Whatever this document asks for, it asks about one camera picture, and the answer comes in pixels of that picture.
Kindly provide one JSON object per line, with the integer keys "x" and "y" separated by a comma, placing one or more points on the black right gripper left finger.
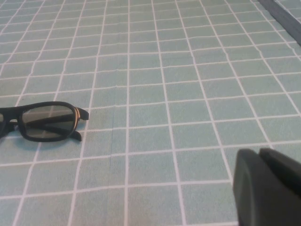
{"x": 258, "y": 193}

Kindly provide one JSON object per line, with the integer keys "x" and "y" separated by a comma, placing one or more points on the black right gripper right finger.
{"x": 284, "y": 167}

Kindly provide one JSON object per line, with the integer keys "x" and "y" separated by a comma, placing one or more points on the black framed glasses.
{"x": 82, "y": 114}

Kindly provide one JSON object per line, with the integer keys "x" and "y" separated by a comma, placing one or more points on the dark grey table edge strip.
{"x": 287, "y": 20}

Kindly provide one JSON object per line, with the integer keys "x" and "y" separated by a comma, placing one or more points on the green white grid tablecloth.
{"x": 164, "y": 70}

